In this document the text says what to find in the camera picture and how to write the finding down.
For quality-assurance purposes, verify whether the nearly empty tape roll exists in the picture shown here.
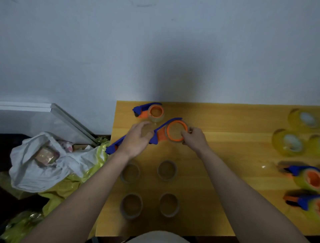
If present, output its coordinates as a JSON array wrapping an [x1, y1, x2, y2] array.
[[147, 104, 165, 123]]

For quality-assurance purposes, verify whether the pink wrapped box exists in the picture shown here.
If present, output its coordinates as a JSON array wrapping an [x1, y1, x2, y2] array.
[[34, 146, 60, 166]]

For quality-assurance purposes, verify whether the person's white shirt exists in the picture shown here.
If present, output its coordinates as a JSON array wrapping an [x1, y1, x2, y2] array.
[[126, 230, 191, 243]]

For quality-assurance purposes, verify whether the crumpled yellow-green plastic bag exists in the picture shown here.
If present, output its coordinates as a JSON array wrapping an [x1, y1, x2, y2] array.
[[0, 210, 45, 243]]

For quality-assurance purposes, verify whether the yellow clear tape roll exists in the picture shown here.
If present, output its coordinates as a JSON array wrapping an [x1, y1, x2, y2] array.
[[287, 108, 320, 133], [293, 169, 320, 194], [272, 129, 306, 157], [306, 135, 320, 158]]

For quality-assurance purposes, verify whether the person's left forearm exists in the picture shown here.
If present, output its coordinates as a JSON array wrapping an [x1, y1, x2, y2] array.
[[21, 150, 131, 243]]

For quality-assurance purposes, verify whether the person's right hand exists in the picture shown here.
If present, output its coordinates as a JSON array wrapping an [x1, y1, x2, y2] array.
[[181, 126, 211, 155]]

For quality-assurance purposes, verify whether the person's left hand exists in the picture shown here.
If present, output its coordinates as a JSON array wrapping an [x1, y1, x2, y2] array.
[[117, 121, 155, 160]]

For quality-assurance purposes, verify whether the blue orange tape dispenser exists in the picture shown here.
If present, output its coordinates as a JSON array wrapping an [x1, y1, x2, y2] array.
[[105, 117, 189, 155], [283, 194, 320, 211], [132, 102, 165, 119], [283, 165, 320, 188]]

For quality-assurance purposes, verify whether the person's right forearm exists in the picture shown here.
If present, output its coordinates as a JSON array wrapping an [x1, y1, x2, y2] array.
[[197, 147, 310, 243]]

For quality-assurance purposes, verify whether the white flat board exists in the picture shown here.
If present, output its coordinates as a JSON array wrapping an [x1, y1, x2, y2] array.
[[0, 101, 98, 147]]

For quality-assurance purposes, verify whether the white plastic bag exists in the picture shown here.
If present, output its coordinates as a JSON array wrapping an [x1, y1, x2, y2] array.
[[9, 132, 101, 193]]

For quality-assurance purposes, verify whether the yellow plastic bag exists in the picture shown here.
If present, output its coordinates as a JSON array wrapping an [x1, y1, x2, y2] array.
[[38, 140, 111, 217]]

